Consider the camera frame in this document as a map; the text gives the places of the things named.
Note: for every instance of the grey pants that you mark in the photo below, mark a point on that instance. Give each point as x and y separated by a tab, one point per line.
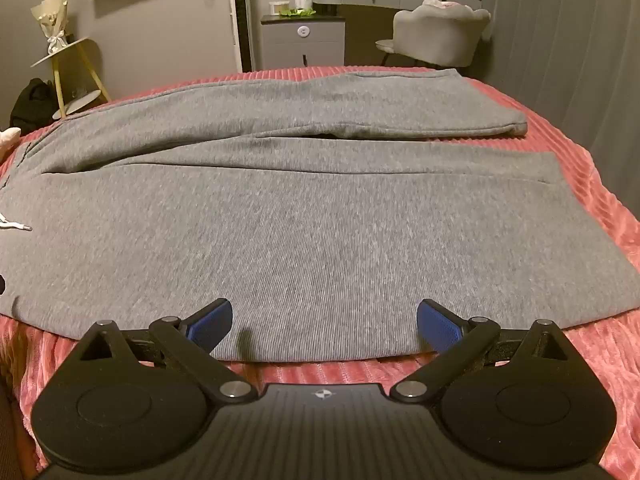
310	220

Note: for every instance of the pink ribbed bed blanket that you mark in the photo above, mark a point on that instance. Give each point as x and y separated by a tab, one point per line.
602	195

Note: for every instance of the green item on cabinet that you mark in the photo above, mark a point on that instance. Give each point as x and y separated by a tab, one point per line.
299	12

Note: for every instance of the cream wrapped flower bouquet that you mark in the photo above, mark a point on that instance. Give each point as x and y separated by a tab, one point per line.
51	15

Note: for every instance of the grey bedside cabinet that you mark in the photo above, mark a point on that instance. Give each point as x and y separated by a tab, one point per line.
302	42

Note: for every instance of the grey curtain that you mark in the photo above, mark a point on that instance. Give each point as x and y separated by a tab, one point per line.
565	50

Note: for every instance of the pale pink plush toy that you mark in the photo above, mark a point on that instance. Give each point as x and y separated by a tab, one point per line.
8	139

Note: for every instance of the grey shell-back chair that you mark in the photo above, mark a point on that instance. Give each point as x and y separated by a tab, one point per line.
440	32

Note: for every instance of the white door frame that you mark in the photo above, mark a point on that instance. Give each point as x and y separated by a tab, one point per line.
239	10

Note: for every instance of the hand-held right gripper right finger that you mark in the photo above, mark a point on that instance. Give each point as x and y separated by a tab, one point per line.
434	319

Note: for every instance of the round yellow-legged side table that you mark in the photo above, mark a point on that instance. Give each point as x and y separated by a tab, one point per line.
62	51

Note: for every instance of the black backpack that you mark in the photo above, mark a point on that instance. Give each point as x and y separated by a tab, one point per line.
33	105

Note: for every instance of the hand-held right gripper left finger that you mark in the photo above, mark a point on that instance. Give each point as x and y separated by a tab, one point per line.
214	318

